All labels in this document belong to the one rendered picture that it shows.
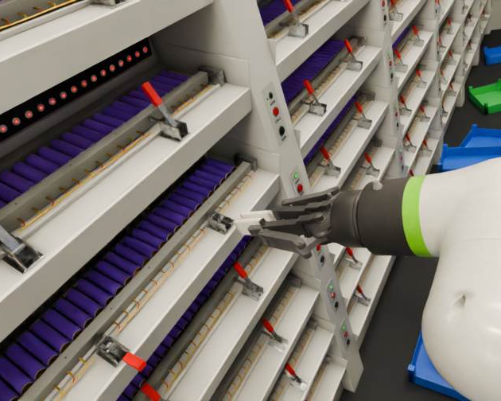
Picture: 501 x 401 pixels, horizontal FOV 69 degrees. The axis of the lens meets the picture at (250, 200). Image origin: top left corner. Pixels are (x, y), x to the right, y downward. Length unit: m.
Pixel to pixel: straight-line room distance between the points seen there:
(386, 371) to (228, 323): 0.85
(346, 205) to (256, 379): 0.55
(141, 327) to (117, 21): 0.42
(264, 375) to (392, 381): 0.67
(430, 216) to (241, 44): 0.43
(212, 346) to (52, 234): 0.39
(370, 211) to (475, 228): 0.12
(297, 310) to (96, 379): 0.56
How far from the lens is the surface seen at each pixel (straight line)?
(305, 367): 1.12
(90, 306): 0.62
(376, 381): 1.49
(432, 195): 0.41
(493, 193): 0.39
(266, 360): 0.93
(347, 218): 0.46
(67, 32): 0.48
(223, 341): 0.75
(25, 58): 0.46
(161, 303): 0.60
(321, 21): 0.98
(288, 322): 0.97
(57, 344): 0.61
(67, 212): 0.51
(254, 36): 0.72
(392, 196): 0.43
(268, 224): 0.55
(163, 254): 0.62
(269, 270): 0.83
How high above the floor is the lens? 1.32
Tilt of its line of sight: 33 degrees down
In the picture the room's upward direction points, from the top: 23 degrees counter-clockwise
